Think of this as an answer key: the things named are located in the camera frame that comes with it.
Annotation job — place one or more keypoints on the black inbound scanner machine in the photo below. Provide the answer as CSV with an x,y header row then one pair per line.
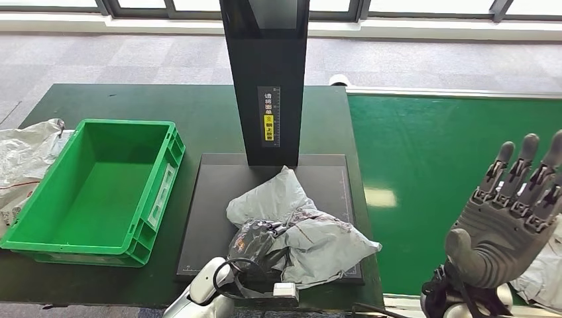
x,y
268,87

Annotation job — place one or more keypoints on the white conveyor roller end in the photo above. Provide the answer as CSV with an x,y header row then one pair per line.
x,y
339,80

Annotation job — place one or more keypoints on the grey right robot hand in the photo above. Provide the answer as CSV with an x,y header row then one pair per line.
x,y
496,237

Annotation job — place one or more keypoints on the silver conveyor frame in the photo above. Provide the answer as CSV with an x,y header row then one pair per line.
x,y
439,92

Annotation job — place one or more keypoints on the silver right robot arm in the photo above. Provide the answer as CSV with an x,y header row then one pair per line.
x,y
456,309

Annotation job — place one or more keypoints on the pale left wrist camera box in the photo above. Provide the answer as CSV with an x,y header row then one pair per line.
x,y
285,292

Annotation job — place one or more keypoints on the grey plastic parcel bag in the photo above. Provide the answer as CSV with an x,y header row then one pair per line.
x,y
320,245
544,276

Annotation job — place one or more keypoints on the dark window frame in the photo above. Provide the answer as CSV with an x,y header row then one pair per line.
x,y
360,9

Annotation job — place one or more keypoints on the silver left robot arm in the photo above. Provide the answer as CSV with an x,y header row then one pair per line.
x,y
202,289

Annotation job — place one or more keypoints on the crumpled white plastic bags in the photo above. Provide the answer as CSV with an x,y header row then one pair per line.
x,y
22,153

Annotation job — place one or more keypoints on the green plastic crate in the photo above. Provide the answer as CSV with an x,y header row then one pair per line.
x,y
92,193

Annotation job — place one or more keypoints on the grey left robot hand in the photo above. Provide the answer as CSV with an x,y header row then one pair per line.
x,y
254,241

